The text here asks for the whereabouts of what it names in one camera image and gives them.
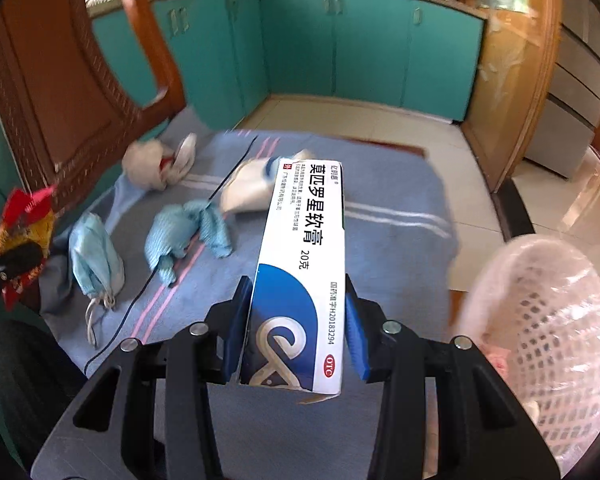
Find red snack wrapper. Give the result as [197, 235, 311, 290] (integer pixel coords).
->
[0, 185, 56, 308]

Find silver refrigerator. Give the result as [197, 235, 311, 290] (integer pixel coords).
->
[522, 0, 600, 178]

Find blue striped blanket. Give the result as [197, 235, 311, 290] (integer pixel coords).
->
[30, 105, 461, 480]

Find blue face mask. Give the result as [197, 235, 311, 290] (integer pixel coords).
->
[69, 211, 126, 348]

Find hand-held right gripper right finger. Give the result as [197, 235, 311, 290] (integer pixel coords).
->
[344, 274, 561, 480]

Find white and blue medicine box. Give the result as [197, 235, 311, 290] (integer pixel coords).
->
[239, 157, 346, 406]

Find white plastic basket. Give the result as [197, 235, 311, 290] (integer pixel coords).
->
[447, 235, 600, 480]

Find crumpled blue cloth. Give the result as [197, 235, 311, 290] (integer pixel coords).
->
[145, 199, 233, 288]

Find wood framed glass door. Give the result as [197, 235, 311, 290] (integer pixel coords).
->
[455, 0, 563, 191]

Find teal kitchen cabinets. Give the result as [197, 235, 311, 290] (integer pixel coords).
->
[0, 0, 486, 211]

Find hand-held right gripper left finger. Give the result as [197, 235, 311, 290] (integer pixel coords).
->
[30, 275, 255, 480]

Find white paper cup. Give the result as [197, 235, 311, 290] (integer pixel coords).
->
[220, 149, 311, 216]

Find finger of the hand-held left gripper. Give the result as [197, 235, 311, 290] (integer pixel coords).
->
[0, 242, 44, 282]

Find black door threshold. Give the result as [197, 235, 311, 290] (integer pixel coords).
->
[500, 177, 538, 241]

